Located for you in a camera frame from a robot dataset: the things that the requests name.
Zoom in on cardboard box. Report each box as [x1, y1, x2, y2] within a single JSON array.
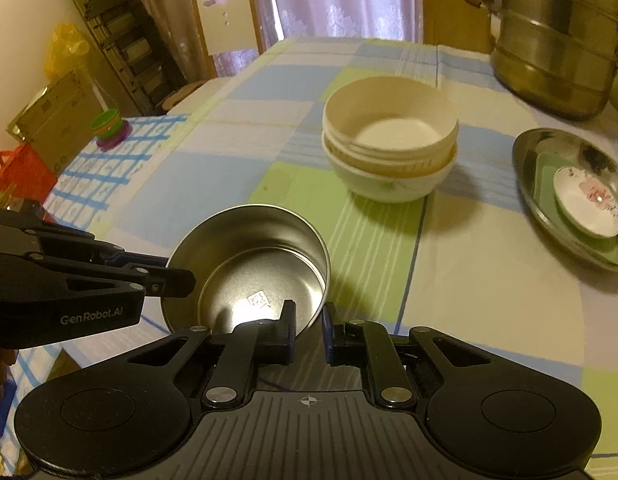
[[6, 71, 120, 176]]

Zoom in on white floral bowl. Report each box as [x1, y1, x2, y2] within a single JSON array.
[[325, 145, 457, 204]]

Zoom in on white wooden chair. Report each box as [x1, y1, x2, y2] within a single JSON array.
[[161, 0, 266, 113]]

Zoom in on brown wooden door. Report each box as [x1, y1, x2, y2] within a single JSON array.
[[420, 0, 500, 56]]

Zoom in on green square plate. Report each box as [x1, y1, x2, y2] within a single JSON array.
[[534, 152, 618, 267]]

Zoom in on round stainless steel plate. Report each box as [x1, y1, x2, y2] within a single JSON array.
[[512, 128, 618, 275]]

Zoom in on red plastic basket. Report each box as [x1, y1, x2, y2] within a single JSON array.
[[0, 142, 57, 211]]

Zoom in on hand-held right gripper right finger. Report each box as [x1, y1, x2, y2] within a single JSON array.
[[323, 302, 492, 408]]

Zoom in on stainless steel bowl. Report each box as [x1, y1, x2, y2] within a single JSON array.
[[160, 203, 332, 336]]

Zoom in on stack of colourful plastic bowls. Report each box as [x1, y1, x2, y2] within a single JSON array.
[[89, 107, 132, 153]]

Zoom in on beige bowl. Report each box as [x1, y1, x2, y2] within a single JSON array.
[[321, 130, 459, 178], [322, 76, 461, 161]]

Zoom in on checked pastel tablecloth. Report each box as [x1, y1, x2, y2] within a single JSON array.
[[89, 35, 618, 466]]

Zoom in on person's left hand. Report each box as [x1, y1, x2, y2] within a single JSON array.
[[0, 345, 17, 403]]

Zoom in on sheer purple curtain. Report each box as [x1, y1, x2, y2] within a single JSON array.
[[124, 0, 425, 81]]

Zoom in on blue checked cloth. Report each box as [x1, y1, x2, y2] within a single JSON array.
[[0, 114, 190, 461]]

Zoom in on yellow plastic bag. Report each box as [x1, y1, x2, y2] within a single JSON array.
[[43, 22, 97, 81]]

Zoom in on stainless steel steamer pot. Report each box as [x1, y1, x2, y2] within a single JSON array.
[[458, 0, 618, 122]]

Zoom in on small white floral plate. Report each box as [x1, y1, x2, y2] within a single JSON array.
[[553, 166, 618, 238]]

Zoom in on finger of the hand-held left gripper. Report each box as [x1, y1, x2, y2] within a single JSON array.
[[0, 207, 169, 273], [0, 252, 196, 300]]

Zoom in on black metal rack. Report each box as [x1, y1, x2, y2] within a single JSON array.
[[68, 0, 187, 116]]

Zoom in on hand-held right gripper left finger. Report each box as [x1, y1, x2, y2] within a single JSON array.
[[126, 300, 296, 408]]

